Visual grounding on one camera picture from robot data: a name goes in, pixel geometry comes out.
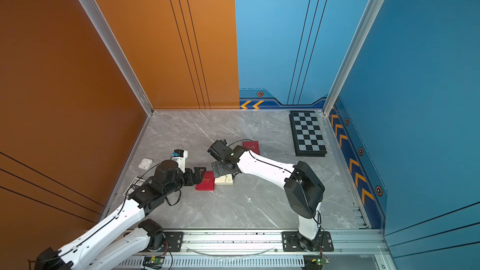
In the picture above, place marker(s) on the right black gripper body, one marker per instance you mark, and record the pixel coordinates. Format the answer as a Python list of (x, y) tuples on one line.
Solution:
[(220, 167)]

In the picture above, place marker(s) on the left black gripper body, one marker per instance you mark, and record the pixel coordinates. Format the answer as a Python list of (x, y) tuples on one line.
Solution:
[(188, 179)]

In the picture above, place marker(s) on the cream lotus print box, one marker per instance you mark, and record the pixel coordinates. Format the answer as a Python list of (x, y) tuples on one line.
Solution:
[(226, 180)]

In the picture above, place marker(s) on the red jewelry box lid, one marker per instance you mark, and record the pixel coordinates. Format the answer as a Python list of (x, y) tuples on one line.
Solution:
[(252, 146)]

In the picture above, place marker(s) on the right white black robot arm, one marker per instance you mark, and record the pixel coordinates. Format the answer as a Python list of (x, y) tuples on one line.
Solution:
[(303, 189)]

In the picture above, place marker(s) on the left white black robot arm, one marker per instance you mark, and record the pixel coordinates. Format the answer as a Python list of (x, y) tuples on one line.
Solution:
[(127, 230)]

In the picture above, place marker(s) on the left closed red jewelry box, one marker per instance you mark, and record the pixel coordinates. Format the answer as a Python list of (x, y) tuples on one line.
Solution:
[(208, 182)]

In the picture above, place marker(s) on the white earbuds case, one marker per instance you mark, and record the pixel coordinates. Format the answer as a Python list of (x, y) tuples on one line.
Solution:
[(145, 164)]

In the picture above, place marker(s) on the black white chessboard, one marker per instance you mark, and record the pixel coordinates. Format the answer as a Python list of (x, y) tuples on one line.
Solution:
[(306, 134)]

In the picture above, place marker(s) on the left green circuit board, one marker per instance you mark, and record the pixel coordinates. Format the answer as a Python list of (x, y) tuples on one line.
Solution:
[(153, 262)]

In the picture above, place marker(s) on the green circuit board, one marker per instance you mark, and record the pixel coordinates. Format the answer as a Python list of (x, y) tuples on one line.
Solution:
[(153, 262), (315, 262)]

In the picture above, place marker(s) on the right green circuit board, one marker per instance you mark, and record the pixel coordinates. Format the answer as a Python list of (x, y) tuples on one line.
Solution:
[(315, 262)]

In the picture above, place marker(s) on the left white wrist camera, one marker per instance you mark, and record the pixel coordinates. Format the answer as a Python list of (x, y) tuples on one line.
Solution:
[(180, 156)]

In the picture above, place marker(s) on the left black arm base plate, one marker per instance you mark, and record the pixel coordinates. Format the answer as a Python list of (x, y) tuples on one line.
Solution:
[(169, 241)]

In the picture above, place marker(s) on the white vented cable duct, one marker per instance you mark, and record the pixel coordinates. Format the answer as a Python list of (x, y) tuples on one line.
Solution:
[(200, 262)]

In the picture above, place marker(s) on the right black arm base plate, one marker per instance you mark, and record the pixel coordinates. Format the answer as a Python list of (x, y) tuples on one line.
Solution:
[(293, 241)]

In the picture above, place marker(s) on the aluminium front rail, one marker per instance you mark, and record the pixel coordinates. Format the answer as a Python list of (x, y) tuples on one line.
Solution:
[(245, 242)]

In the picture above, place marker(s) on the left aluminium corner post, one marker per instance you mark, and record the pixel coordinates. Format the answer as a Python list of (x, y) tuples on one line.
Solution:
[(108, 37)]

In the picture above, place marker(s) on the aluminium corner post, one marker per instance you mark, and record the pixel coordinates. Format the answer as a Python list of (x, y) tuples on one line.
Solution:
[(108, 37), (362, 31)]

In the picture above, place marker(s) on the right aluminium corner post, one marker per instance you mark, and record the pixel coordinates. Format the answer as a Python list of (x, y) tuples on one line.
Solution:
[(362, 31)]

